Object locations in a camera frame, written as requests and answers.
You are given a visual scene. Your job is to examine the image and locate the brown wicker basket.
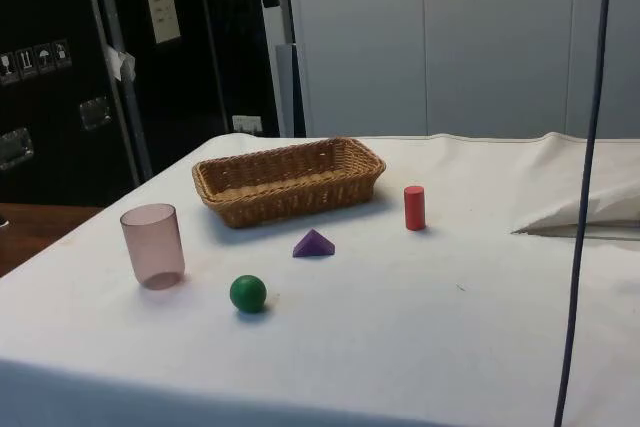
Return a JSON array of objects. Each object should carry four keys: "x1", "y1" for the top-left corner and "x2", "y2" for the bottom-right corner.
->
[{"x1": 191, "y1": 136, "x2": 387, "y2": 230}]

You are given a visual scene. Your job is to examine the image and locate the purple triangular block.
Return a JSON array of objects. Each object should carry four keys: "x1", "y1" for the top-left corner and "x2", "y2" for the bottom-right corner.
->
[{"x1": 292, "y1": 228, "x2": 336, "y2": 259}]

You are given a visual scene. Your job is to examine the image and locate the red cylinder block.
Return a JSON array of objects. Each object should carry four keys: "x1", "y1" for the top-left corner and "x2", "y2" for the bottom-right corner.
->
[{"x1": 403, "y1": 185, "x2": 427, "y2": 232}]

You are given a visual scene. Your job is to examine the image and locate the green ball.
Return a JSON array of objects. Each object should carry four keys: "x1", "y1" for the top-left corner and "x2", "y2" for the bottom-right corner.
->
[{"x1": 229, "y1": 274, "x2": 268, "y2": 314}]

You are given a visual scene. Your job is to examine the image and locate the see-through pink cup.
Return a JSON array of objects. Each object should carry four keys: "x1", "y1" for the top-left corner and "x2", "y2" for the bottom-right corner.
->
[{"x1": 119, "y1": 203, "x2": 186, "y2": 291}]

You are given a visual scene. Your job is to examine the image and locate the pale lockers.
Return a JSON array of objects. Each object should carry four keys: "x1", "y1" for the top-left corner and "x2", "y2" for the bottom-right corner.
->
[{"x1": 283, "y1": 0, "x2": 640, "y2": 140}]

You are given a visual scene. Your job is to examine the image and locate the black cabinet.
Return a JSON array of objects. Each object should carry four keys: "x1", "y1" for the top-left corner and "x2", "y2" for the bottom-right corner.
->
[{"x1": 0, "y1": 0, "x2": 307, "y2": 207}]

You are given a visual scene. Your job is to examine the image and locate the blue cable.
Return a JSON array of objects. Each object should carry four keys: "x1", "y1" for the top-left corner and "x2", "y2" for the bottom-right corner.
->
[{"x1": 553, "y1": 0, "x2": 614, "y2": 427}]

